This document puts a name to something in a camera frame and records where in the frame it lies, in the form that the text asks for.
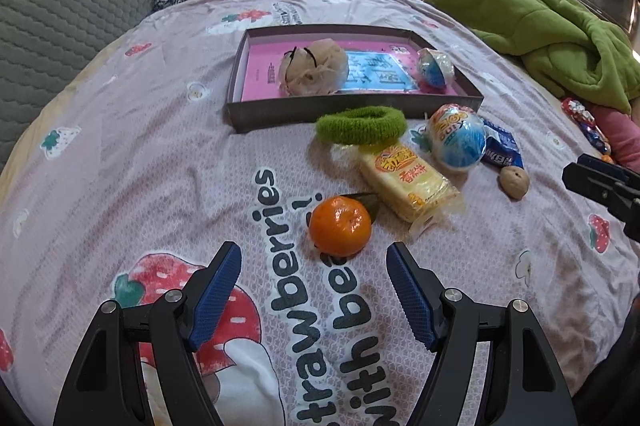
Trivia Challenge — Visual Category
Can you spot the grey quilted headboard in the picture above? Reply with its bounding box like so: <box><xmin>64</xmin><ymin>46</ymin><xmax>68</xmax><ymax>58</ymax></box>
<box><xmin>0</xmin><ymin>0</ymin><xmax>182</xmax><ymax>157</ymax></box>

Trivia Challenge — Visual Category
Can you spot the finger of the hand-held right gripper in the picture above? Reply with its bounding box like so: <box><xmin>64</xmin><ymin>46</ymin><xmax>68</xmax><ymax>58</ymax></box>
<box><xmin>562</xmin><ymin>163</ymin><xmax>640</xmax><ymax>224</ymax></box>
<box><xmin>576</xmin><ymin>154</ymin><xmax>632</xmax><ymax>182</ymax></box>

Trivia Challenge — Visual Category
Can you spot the tangerine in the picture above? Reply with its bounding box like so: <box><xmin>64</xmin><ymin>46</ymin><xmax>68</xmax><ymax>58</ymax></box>
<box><xmin>308</xmin><ymin>192</ymin><xmax>381</xmax><ymax>257</ymax></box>

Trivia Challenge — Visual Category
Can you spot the yellow cracker packet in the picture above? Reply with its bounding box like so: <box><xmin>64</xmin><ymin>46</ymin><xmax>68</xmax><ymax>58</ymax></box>
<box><xmin>330</xmin><ymin>143</ymin><xmax>466</xmax><ymax>239</ymax></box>

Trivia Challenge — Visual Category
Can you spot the grey cardboard box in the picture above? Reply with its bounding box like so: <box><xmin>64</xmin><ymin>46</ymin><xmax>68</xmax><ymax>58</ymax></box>
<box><xmin>223</xmin><ymin>24</ymin><xmax>485</xmax><ymax>134</ymax></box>

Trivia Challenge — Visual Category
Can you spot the green fuzzy hair scrunchie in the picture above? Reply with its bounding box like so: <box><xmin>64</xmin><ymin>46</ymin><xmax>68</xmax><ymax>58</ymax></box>
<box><xmin>316</xmin><ymin>105</ymin><xmax>408</xmax><ymax>146</ymax></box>

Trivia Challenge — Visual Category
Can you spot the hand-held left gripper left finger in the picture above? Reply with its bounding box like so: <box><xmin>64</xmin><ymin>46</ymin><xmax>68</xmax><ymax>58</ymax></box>
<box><xmin>52</xmin><ymin>241</ymin><xmax>243</xmax><ymax>426</ymax></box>

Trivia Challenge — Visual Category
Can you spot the strawberry printed bedsheet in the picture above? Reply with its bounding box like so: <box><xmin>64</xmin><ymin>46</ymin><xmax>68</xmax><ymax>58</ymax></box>
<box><xmin>0</xmin><ymin>0</ymin><xmax>640</xmax><ymax>426</ymax></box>

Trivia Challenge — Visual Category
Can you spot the beige mesh pouch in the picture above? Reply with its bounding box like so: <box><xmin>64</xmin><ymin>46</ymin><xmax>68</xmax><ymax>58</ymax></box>
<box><xmin>280</xmin><ymin>38</ymin><xmax>349</xmax><ymax>96</ymax></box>

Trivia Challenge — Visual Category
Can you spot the small blue white egg toy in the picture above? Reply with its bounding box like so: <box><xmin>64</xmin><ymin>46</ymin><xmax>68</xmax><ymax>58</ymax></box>
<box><xmin>416</xmin><ymin>48</ymin><xmax>456</xmax><ymax>93</ymax></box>

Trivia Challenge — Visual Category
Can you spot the blue snack packet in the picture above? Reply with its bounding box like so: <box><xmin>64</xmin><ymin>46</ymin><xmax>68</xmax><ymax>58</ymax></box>
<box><xmin>480</xmin><ymin>116</ymin><xmax>525</xmax><ymax>170</ymax></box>

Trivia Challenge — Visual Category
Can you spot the pink cloth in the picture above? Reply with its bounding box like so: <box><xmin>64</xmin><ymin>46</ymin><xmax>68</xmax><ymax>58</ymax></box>
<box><xmin>592</xmin><ymin>106</ymin><xmax>640</xmax><ymax>167</ymax></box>

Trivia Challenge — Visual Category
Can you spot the blue red candy packet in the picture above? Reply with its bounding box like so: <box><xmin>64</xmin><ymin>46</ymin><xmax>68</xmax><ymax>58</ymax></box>
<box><xmin>580</xmin><ymin>122</ymin><xmax>612</xmax><ymax>154</ymax></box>

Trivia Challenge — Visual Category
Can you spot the green fleece blanket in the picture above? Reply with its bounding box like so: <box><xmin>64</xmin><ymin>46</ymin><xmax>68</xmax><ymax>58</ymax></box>
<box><xmin>422</xmin><ymin>0</ymin><xmax>640</xmax><ymax>114</ymax></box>

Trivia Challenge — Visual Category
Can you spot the red white candy packet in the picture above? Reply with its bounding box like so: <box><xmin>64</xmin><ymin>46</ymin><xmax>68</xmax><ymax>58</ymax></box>
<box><xmin>561</xmin><ymin>98</ymin><xmax>596</xmax><ymax>127</ymax></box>

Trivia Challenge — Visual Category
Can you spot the large blue white egg toy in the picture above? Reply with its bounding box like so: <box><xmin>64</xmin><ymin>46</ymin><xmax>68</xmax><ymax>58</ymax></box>
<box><xmin>427</xmin><ymin>102</ymin><xmax>488</xmax><ymax>170</ymax></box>

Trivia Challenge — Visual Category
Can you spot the pink book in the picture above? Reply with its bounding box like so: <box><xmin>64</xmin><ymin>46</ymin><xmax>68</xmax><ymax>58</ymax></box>
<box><xmin>241</xmin><ymin>41</ymin><xmax>463</xmax><ymax>102</ymax></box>

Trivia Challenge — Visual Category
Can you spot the walnut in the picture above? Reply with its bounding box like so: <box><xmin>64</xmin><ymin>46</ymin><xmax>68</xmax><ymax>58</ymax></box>
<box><xmin>499</xmin><ymin>166</ymin><xmax>530</xmax><ymax>201</ymax></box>

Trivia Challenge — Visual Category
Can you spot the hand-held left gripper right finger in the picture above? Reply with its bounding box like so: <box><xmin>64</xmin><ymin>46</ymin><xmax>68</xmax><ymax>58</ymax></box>
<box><xmin>386</xmin><ymin>241</ymin><xmax>576</xmax><ymax>426</ymax></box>

